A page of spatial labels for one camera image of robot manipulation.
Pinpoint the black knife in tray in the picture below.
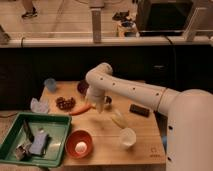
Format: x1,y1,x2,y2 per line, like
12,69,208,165
23,120,34,142

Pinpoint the blue sponge block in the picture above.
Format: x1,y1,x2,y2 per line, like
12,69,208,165
29,132,48,156

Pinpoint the crumpled clear plastic bag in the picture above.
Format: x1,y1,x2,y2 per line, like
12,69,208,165
30,98,49,113

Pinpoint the small steel cup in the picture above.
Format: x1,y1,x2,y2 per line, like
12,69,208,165
105,96,112,104

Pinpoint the white paper cup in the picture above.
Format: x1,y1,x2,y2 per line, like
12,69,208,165
119,128,136,149

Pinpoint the crumpled foil piece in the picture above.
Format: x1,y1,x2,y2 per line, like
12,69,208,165
15,142,31,160

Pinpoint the blue plastic cup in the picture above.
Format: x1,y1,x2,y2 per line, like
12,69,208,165
44,78,56,92

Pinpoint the red bowl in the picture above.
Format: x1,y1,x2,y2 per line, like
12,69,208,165
65,130,93,159

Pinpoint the white egg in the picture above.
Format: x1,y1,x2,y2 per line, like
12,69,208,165
75,142,87,154

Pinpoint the orange carrot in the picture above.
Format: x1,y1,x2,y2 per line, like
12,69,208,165
69,104,92,116

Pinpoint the black monitor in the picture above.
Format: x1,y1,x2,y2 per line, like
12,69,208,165
136,0,193,32

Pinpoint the yellow banana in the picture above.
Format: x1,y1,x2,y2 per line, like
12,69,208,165
111,110,127,129

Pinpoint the black rectangular remote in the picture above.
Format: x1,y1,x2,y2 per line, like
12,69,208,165
129,104,149,117

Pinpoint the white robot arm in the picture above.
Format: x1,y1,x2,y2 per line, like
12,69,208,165
86,63,213,171

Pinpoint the purple bowl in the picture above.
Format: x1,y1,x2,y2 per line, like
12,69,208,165
77,80,89,96

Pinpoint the wooden cutting board table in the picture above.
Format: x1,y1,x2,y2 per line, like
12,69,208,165
39,80,168,167

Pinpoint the green plastic tray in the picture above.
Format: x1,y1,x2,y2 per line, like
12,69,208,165
0,113,71,168

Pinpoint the dark red grapes bunch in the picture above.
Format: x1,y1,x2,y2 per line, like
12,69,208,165
56,97,76,110

